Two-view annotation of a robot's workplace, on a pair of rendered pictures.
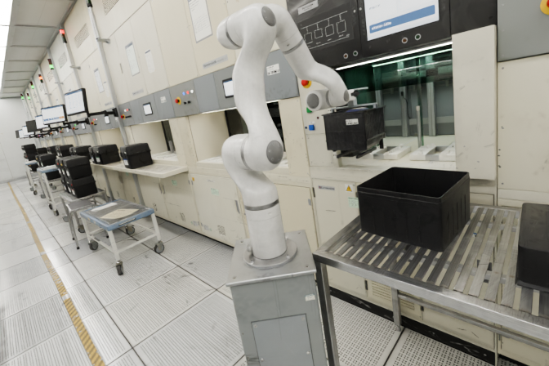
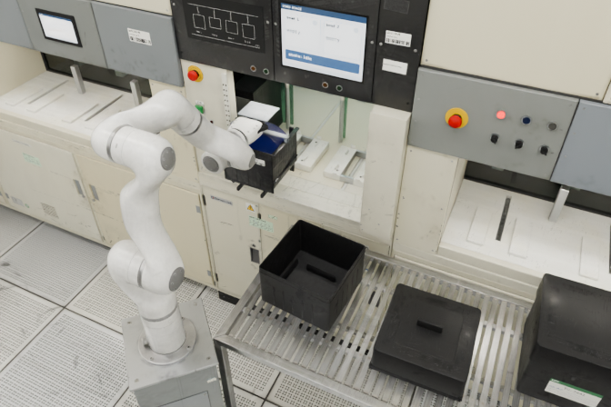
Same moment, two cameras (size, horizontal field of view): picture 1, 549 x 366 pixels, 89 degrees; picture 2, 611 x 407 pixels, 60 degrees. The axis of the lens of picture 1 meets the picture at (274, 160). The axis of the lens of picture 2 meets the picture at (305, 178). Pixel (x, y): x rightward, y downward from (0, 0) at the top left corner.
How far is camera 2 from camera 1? 105 cm
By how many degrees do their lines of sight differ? 33
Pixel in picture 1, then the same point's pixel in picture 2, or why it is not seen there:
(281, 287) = (185, 380)
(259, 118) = (157, 250)
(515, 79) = (419, 163)
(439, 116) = not seen: hidden behind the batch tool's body
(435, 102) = not seen: hidden behind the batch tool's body
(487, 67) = (395, 153)
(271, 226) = (171, 330)
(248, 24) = (145, 173)
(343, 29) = (251, 36)
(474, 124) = (379, 194)
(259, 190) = (158, 305)
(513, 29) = (423, 124)
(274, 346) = not seen: outside the picture
